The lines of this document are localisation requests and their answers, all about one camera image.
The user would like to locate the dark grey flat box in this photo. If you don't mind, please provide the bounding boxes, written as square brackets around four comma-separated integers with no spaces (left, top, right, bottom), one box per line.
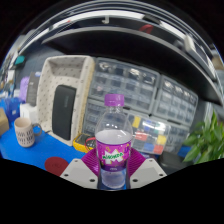
[25,71,43,107]

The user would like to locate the white carton box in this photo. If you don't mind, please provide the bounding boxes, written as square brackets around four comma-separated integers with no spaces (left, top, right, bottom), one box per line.
[19,102,38,124]

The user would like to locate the brown cardboard box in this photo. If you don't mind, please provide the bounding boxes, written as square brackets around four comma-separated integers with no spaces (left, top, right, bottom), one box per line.
[0,107,10,136]

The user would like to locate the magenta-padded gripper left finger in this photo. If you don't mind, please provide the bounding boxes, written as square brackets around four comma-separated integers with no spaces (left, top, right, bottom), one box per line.
[59,147,101,190]

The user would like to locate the flat round red coaster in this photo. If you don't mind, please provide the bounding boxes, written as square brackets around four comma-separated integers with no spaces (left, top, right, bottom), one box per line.
[44,156,70,177]

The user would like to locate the beige dotted storage tray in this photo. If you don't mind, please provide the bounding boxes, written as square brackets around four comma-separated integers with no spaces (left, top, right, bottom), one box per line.
[35,55,96,147]

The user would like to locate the green potted plant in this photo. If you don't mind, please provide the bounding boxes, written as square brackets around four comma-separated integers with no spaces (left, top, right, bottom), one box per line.
[182,111,224,164]

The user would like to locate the purple-labelled clear drink bottle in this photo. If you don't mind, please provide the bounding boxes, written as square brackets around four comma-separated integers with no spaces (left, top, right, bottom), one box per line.
[94,93,134,190]

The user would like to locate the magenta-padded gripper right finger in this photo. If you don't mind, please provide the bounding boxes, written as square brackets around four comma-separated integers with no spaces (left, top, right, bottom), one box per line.
[128,147,168,190]

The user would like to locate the black zip case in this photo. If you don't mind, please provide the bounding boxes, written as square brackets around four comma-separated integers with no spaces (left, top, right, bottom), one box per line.
[159,151,188,174]

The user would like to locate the purple plastic bag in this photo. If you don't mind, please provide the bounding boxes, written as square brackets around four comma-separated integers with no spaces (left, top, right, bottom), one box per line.
[18,76,31,103]

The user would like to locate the beige patterned mug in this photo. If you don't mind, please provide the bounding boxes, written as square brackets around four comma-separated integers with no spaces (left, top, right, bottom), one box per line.
[13,117,43,148]

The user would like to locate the yellow multimeter with red leads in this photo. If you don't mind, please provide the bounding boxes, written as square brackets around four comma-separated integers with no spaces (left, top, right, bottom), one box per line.
[73,133,98,154]

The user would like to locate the dark wall shelf unit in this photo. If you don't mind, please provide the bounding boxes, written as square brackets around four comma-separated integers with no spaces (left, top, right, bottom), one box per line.
[19,6,224,108]

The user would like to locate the teal small object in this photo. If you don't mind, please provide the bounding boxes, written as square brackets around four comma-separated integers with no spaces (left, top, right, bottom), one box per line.
[14,54,26,66]

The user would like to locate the clear organizer with coloured parts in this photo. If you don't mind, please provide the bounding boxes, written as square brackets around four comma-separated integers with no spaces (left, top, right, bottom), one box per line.
[128,113,171,155]

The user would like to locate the grey small-parts drawer cabinet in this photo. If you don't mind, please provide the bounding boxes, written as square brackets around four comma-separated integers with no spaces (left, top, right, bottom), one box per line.
[151,74,199,126]
[166,121,195,151]
[87,57,161,114]
[81,98,134,136]

